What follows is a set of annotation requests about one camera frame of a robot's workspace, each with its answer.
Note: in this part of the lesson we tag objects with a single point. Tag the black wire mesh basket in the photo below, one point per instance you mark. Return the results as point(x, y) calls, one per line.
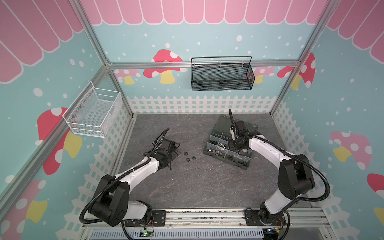
point(228, 73)

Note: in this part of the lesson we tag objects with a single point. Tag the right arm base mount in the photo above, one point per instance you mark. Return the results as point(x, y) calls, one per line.
point(257, 217)

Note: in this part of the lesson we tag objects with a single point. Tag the green compartment organizer box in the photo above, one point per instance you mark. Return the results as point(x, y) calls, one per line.
point(222, 143)

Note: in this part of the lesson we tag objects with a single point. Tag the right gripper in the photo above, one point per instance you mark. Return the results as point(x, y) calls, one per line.
point(232, 148)

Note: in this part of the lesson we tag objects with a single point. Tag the white wire mesh basket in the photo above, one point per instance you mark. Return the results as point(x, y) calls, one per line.
point(93, 112)

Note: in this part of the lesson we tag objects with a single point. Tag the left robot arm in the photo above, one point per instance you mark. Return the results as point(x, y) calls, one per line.
point(110, 203)

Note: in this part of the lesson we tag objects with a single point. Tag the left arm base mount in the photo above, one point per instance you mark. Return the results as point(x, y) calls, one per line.
point(152, 219)

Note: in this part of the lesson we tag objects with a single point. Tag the aluminium rail frame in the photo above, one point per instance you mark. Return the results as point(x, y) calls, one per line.
point(218, 224)

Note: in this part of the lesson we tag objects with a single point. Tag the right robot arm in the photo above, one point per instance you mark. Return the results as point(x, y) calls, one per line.
point(295, 176)

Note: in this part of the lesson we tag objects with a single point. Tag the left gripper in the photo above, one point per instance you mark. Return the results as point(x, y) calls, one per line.
point(174, 154)

